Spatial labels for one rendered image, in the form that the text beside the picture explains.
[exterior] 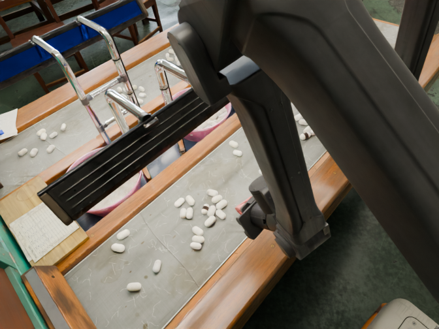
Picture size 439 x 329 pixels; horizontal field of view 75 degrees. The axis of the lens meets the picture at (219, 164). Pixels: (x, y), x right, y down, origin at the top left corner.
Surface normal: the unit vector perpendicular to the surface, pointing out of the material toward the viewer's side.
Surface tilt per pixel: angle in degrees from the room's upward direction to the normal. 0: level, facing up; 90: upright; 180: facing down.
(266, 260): 0
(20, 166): 0
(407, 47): 102
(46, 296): 0
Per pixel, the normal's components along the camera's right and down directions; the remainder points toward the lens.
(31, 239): -0.08, -0.62
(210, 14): -0.81, 0.58
